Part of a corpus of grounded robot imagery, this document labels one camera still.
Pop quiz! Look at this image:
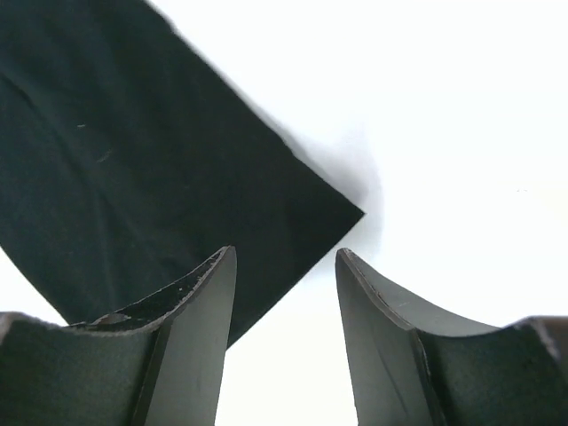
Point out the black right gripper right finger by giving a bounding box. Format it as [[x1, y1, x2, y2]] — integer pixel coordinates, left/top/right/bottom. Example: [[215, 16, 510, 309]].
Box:
[[335, 248, 567, 426]]

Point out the black t-shirt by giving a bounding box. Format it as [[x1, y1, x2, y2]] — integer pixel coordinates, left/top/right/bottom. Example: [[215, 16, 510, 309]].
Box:
[[1, 1, 362, 343]]

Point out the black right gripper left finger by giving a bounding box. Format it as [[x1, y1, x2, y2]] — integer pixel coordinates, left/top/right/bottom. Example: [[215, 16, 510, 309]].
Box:
[[1, 247, 237, 425]]

